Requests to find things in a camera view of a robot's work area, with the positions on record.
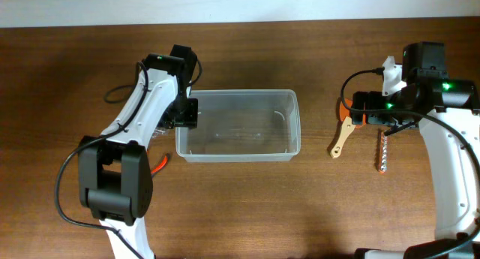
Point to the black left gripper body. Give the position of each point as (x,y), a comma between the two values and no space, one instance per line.
(185,113)

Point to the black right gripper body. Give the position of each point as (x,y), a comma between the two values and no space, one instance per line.
(373,100)

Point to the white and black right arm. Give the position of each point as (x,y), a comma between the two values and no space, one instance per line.
(419,93)

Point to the clear plastic storage box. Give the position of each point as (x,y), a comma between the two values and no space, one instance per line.
(242,125)

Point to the orange scraper with wooden handle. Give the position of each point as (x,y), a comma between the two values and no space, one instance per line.
(347,126)

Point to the red handled pliers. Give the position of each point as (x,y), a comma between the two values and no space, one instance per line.
(161,165)

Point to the clear pack of coloured bits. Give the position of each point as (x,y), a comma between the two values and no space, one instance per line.
(160,131)

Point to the orange socket rail with sockets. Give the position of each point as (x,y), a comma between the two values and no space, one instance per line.
(383,153)

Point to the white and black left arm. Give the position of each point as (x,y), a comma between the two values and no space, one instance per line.
(115,177)

